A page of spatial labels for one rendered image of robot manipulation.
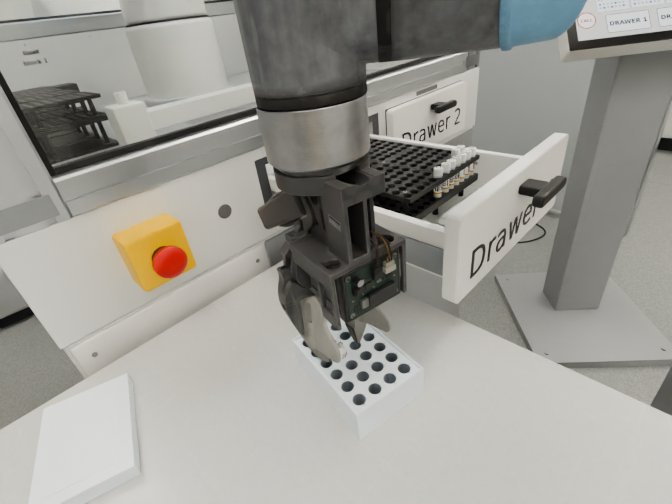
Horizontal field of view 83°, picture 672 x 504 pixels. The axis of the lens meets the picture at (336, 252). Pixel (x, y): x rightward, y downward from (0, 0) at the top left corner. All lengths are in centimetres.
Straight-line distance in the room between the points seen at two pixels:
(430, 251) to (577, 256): 115
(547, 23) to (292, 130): 15
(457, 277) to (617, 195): 111
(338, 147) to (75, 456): 38
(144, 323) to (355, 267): 39
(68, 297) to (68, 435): 15
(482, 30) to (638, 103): 116
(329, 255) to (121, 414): 30
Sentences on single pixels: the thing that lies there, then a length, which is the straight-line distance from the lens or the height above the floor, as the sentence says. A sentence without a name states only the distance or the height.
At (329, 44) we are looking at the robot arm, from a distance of 24.
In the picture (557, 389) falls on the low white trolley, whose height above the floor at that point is 76.
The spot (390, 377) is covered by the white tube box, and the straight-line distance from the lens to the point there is 41.
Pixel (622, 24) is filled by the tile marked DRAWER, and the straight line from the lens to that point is 122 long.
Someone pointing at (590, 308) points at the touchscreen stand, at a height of 4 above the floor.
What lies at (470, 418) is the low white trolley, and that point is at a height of 76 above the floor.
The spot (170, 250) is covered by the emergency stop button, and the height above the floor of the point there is 89.
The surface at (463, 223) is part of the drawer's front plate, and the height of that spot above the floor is 92.
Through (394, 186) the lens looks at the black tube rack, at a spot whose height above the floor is 90.
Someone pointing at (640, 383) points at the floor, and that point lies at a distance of 160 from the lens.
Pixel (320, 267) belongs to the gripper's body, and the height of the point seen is 95.
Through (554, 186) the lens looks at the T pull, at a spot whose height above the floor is 91.
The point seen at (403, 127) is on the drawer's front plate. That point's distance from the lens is 83.
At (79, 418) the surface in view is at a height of 78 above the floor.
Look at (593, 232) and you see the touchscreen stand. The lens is 152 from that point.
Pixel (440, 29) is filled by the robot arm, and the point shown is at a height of 109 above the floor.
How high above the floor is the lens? 111
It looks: 32 degrees down
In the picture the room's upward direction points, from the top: 8 degrees counter-clockwise
